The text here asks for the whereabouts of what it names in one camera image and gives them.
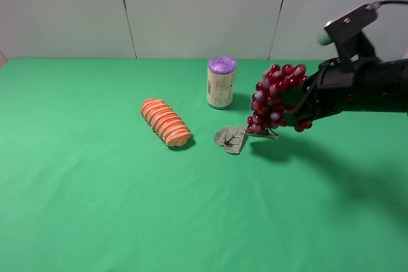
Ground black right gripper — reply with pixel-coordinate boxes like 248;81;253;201
283;58;363;127

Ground orange striped bread roll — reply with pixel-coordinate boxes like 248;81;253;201
140;98;191;147

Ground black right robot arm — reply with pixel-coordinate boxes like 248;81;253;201
280;58;407;127

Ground purple artificial grape bunch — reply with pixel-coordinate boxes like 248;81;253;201
213;63;313;155

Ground purple-topped cylindrical can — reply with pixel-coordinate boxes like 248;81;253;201
207;56;237;109

